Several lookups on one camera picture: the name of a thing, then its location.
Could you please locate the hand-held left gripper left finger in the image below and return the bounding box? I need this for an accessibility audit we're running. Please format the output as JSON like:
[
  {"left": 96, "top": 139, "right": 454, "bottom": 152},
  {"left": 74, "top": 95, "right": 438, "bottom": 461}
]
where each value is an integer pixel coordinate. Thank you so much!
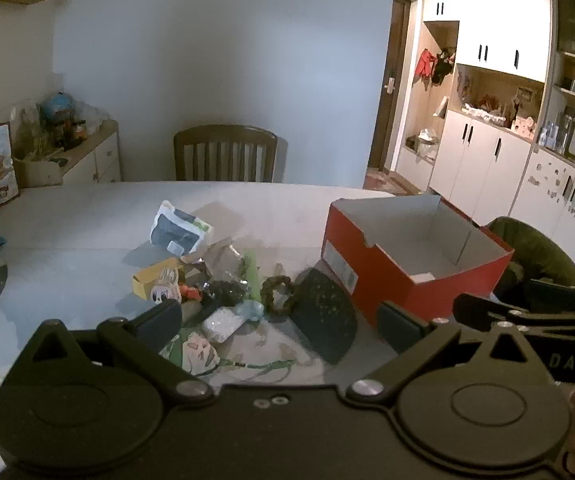
[{"left": 10, "top": 299, "right": 215, "bottom": 408}]

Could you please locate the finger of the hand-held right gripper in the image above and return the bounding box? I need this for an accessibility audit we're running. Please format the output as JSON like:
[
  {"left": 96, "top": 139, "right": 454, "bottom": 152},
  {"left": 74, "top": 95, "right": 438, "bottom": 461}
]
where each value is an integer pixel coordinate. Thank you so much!
[
  {"left": 453, "top": 292, "right": 575, "bottom": 333},
  {"left": 510, "top": 277, "right": 575, "bottom": 313}
]

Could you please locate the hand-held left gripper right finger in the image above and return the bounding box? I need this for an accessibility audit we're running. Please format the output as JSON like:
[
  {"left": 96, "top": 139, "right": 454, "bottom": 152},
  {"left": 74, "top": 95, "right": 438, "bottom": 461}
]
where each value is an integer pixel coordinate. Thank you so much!
[{"left": 347, "top": 301, "right": 555, "bottom": 406}]

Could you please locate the big-eyed plush doll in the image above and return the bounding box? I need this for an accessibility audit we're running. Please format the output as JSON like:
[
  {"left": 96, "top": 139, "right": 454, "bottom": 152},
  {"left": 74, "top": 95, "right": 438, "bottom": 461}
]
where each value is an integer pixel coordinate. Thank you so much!
[{"left": 150, "top": 267, "right": 183, "bottom": 306}]

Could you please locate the red shoebox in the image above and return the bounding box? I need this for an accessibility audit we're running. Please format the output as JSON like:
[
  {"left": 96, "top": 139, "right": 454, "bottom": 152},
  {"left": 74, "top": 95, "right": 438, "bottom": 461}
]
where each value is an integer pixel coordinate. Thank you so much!
[{"left": 321, "top": 195, "right": 515, "bottom": 331}]

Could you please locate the green patterned doll packet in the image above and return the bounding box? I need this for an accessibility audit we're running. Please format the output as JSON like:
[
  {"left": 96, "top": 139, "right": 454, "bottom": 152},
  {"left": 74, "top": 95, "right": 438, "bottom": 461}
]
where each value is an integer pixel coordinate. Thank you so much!
[{"left": 160, "top": 329, "right": 219, "bottom": 378}]

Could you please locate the silver foil bag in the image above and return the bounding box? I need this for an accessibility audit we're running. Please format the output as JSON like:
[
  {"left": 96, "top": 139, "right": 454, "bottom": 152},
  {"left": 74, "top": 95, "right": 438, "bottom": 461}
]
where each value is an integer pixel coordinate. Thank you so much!
[{"left": 182, "top": 240, "right": 245, "bottom": 281}]

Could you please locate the green upholstered chair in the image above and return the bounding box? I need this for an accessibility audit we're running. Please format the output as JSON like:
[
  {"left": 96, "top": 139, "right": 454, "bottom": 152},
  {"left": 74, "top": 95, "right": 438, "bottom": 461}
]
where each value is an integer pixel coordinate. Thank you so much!
[{"left": 487, "top": 216, "right": 575, "bottom": 306}]

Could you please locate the small yellow box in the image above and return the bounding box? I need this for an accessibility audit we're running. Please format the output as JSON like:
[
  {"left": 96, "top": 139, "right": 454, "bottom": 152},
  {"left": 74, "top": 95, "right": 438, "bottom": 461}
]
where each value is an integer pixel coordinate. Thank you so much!
[{"left": 132, "top": 257, "right": 186, "bottom": 300}]

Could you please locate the white granular packet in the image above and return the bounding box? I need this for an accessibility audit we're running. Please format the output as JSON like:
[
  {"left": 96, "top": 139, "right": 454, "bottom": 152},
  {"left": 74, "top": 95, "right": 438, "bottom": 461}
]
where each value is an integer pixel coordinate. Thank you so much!
[{"left": 201, "top": 306, "right": 244, "bottom": 343}]

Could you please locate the black crumpled object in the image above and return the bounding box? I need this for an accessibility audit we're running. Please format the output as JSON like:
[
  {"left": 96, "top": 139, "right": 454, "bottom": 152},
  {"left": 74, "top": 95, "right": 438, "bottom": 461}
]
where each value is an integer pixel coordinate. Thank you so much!
[{"left": 201, "top": 280, "right": 250, "bottom": 311}]

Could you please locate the white and blue packet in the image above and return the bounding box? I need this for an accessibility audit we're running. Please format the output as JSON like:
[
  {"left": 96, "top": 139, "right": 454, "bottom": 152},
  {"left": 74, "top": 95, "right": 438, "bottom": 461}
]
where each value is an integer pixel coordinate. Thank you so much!
[{"left": 150, "top": 201, "right": 214, "bottom": 257}]

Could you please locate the light green tube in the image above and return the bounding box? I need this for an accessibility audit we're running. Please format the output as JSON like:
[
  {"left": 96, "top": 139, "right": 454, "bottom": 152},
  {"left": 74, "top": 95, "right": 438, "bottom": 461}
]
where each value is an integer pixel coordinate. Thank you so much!
[{"left": 242, "top": 251, "right": 263, "bottom": 301}]

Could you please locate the patterned floor rug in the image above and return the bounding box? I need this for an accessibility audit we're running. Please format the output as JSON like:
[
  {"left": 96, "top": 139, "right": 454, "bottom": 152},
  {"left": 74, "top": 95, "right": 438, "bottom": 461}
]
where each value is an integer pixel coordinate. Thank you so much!
[{"left": 365, "top": 167, "right": 421, "bottom": 196}]

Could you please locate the cream sideboard cabinet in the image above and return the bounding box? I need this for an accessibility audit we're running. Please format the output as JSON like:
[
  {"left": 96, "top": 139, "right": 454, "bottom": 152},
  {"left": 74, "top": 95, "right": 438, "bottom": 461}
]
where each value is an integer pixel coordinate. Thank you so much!
[{"left": 14, "top": 120, "right": 122, "bottom": 188}]

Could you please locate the cardboard tray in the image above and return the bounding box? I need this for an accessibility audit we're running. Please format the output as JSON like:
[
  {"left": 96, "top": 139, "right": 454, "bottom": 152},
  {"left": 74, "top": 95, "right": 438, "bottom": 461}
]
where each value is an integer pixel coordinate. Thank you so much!
[{"left": 13, "top": 157, "right": 64, "bottom": 188}]

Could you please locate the brown wooden chair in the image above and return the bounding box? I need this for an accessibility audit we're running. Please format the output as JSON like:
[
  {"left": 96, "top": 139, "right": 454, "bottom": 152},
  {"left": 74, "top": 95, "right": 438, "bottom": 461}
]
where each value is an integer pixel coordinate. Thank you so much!
[{"left": 173, "top": 125, "right": 279, "bottom": 183}]

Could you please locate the blue globe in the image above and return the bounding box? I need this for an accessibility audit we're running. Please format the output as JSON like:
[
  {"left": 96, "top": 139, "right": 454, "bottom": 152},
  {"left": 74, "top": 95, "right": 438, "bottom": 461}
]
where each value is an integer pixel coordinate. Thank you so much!
[{"left": 42, "top": 91, "right": 74, "bottom": 146}]

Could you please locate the black hanging garment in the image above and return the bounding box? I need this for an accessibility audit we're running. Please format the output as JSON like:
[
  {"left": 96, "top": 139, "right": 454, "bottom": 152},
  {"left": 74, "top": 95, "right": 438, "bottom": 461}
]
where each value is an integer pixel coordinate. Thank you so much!
[{"left": 430, "top": 49, "right": 455, "bottom": 86}]

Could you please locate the red hanging garment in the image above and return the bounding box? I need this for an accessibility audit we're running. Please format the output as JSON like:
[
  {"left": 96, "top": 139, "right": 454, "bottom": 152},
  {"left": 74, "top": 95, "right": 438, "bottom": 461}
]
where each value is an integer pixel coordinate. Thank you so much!
[{"left": 415, "top": 49, "right": 438, "bottom": 80}]

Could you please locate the brown door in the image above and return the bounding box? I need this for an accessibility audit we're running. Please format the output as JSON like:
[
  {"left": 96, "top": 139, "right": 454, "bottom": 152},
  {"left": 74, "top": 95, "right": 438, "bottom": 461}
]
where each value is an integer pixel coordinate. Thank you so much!
[{"left": 367, "top": 0, "right": 413, "bottom": 171}]

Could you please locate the green bead string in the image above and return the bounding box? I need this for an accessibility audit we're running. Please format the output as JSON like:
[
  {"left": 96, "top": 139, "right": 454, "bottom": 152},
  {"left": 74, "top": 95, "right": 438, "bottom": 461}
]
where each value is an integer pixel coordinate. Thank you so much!
[{"left": 214, "top": 357, "right": 301, "bottom": 381}]

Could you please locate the brown braided ring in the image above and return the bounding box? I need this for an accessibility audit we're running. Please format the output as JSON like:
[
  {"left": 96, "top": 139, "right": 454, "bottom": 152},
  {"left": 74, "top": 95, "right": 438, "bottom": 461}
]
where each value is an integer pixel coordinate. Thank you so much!
[{"left": 260, "top": 275, "right": 294, "bottom": 318}]

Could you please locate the white wall cabinet unit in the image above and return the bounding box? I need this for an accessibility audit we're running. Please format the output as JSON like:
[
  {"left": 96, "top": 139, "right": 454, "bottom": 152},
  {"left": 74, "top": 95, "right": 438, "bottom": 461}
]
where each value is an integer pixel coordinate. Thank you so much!
[{"left": 395, "top": 0, "right": 575, "bottom": 233}]

